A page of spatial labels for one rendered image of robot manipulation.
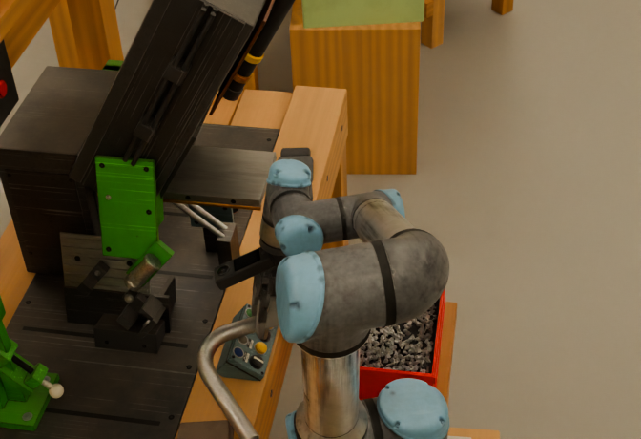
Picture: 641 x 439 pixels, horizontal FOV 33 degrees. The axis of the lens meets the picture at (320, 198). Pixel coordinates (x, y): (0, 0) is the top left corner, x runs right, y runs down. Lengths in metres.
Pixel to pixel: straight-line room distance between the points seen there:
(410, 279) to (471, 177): 2.61
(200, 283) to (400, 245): 0.94
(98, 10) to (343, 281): 1.55
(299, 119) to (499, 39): 2.18
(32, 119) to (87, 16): 0.62
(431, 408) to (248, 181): 0.67
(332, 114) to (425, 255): 1.35
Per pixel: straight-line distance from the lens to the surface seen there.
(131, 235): 2.12
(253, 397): 2.09
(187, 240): 2.42
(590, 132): 4.30
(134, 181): 2.07
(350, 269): 1.41
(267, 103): 2.85
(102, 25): 2.82
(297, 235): 1.77
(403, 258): 1.42
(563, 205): 3.93
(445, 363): 2.27
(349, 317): 1.41
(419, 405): 1.78
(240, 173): 2.21
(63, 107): 2.29
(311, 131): 2.71
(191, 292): 2.30
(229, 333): 2.04
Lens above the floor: 2.49
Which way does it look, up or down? 40 degrees down
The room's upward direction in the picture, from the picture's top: 2 degrees counter-clockwise
